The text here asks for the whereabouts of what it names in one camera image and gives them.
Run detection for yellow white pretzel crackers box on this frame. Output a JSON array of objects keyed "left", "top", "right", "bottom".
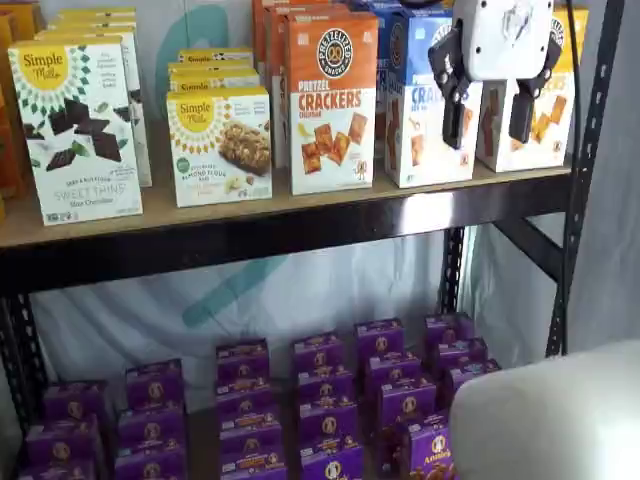
[{"left": 475, "top": 3, "right": 591, "bottom": 174}]

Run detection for wooden shelf board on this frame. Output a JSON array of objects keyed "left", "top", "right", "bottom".
[{"left": 0, "top": 160, "right": 572, "bottom": 250}]

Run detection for Simple Mills Sweet Thins box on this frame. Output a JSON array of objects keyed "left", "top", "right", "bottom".
[
  {"left": 33, "top": 27, "right": 154, "bottom": 189},
  {"left": 46, "top": 18, "right": 139, "bottom": 32},
  {"left": 7, "top": 35, "right": 144, "bottom": 227},
  {"left": 54, "top": 6, "right": 138, "bottom": 22}
]

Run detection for orange cheddar pretzel crackers box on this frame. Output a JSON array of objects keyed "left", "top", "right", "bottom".
[
  {"left": 251, "top": 0, "right": 329, "bottom": 76},
  {"left": 284, "top": 10, "right": 380, "bottom": 197},
  {"left": 264, "top": 3, "right": 352, "bottom": 169}
]

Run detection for black metal shelf frame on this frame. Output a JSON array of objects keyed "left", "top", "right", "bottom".
[{"left": 0, "top": 0, "right": 626, "bottom": 480}]

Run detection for white backdrop sheet teal logo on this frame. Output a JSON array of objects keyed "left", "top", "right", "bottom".
[{"left": 29, "top": 0, "right": 640, "bottom": 401}]

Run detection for Simple Mills almond bars box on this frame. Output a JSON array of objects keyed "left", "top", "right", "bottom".
[
  {"left": 177, "top": 46, "right": 255, "bottom": 69},
  {"left": 167, "top": 61, "right": 262, "bottom": 95},
  {"left": 165, "top": 85, "right": 274, "bottom": 208}
]

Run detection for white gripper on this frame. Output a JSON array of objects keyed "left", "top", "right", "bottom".
[{"left": 428, "top": 0, "right": 567, "bottom": 150}]

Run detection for orange snack box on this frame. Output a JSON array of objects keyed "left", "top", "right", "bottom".
[
  {"left": 10, "top": 0, "right": 45, "bottom": 44},
  {"left": 0, "top": 13, "right": 31, "bottom": 200}
]

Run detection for blue white pretzel crackers box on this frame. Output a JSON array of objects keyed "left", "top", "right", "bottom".
[
  {"left": 372, "top": 0, "right": 454, "bottom": 159},
  {"left": 383, "top": 8, "right": 485, "bottom": 190}
]

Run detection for purple Annie's snack box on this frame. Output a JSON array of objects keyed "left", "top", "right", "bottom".
[
  {"left": 424, "top": 313, "right": 475, "bottom": 349},
  {"left": 117, "top": 405, "right": 188, "bottom": 449},
  {"left": 375, "top": 378, "right": 439, "bottom": 466},
  {"left": 43, "top": 381, "right": 109, "bottom": 422},
  {"left": 353, "top": 319, "right": 406, "bottom": 359},
  {"left": 18, "top": 459, "right": 98, "bottom": 480},
  {"left": 25, "top": 415, "right": 104, "bottom": 467},
  {"left": 124, "top": 358, "right": 185, "bottom": 409},
  {"left": 215, "top": 339, "right": 272, "bottom": 384},
  {"left": 219, "top": 451, "right": 289, "bottom": 480},
  {"left": 441, "top": 358, "right": 503, "bottom": 401},
  {"left": 365, "top": 351, "right": 423, "bottom": 389},
  {"left": 219, "top": 424, "right": 286, "bottom": 461},
  {"left": 296, "top": 366, "right": 356, "bottom": 404},
  {"left": 298, "top": 396, "right": 361, "bottom": 449},
  {"left": 216, "top": 401, "right": 283, "bottom": 434},
  {"left": 398, "top": 419, "right": 458, "bottom": 480},
  {"left": 215, "top": 376, "right": 276, "bottom": 409},
  {"left": 291, "top": 331, "right": 348, "bottom": 374},
  {"left": 299, "top": 443, "right": 367, "bottom": 480},
  {"left": 114, "top": 443, "right": 189, "bottom": 480},
  {"left": 433, "top": 338, "right": 490, "bottom": 372}
]

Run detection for purple Annie's snack boxes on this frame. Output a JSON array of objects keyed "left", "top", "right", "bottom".
[{"left": 104, "top": 344, "right": 451, "bottom": 480}]

